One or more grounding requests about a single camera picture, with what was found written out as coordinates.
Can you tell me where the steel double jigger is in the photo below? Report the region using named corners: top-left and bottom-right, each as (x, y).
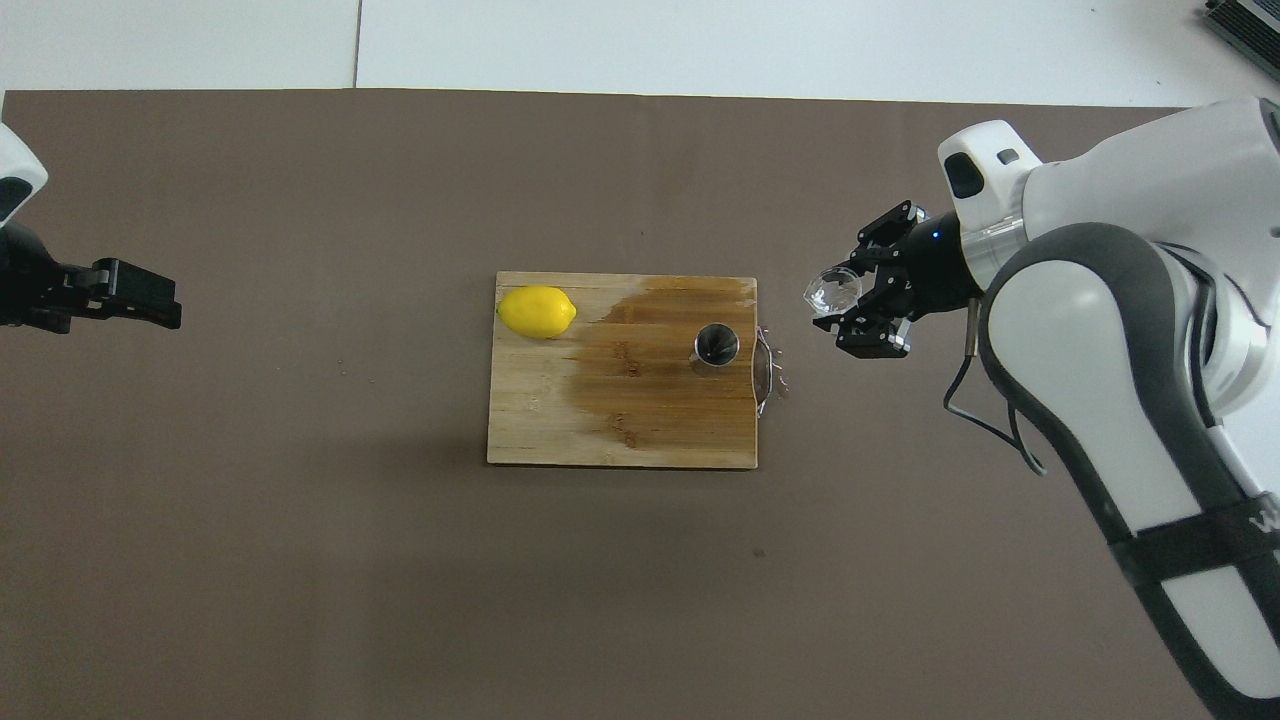
top-left (693, 322), bottom-right (742, 371)

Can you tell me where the brown paper table mat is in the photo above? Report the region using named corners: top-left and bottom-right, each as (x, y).
top-left (0, 88), bottom-right (1216, 720)

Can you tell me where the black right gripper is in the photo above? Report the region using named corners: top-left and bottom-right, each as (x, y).
top-left (812, 200), bottom-right (986, 359)

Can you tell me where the black ribbed metal device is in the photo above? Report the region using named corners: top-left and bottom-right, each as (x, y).
top-left (1203, 0), bottom-right (1280, 81)

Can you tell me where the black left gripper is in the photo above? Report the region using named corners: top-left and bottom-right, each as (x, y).
top-left (0, 222), bottom-right (183, 333)

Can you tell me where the small clear glass cup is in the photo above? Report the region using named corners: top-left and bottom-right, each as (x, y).
top-left (802, 265), bottom-right (863, 313)

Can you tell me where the wooden cutting board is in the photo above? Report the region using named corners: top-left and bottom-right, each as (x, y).
top-left (487, 271), bottom-right (759, 470)

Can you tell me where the yellow lemon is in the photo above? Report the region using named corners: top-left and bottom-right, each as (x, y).
top-left (497, 285), bottom-right (579, 340)

